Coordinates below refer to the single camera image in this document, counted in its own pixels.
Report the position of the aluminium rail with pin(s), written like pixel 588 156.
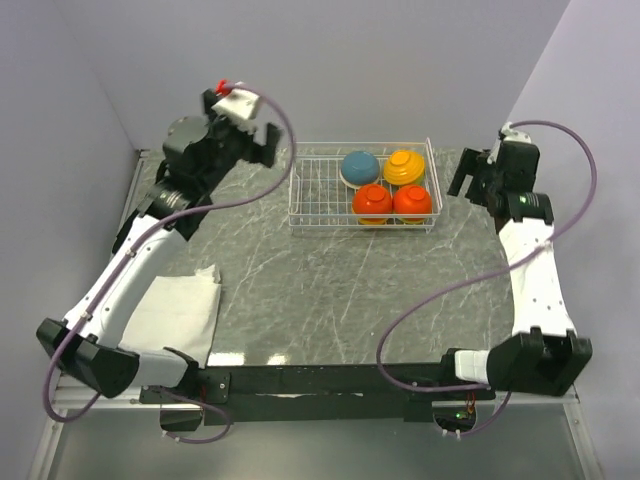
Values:
pixel 70 395

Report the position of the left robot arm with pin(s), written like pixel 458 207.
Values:
pixel 199 151

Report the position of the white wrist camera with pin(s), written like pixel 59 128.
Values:
pixel 239 105
pixel 507 133

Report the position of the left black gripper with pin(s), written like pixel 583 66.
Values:
pixel 255 151

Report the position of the white wire dish rack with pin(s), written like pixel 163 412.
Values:
pixel 318 198

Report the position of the large orange bowl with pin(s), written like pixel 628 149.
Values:
pixel 403 167

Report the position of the black cloth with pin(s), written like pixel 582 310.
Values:
pixel 123 233

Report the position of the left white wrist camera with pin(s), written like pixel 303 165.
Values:
pixel 239 105

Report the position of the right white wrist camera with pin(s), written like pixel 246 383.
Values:
pixel 507 133

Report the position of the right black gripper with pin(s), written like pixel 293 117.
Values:
pixel 472 162

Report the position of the black base frame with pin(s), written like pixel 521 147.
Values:
pixel 299 409

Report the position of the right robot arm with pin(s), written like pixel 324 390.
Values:
pixel 544 354

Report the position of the patterned white blue bowl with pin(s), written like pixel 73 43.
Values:
pixel 356 186

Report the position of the white paper towel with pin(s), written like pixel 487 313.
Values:
pixel 179 313

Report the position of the dark blue bowl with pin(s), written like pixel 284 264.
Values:
pixel 360 167

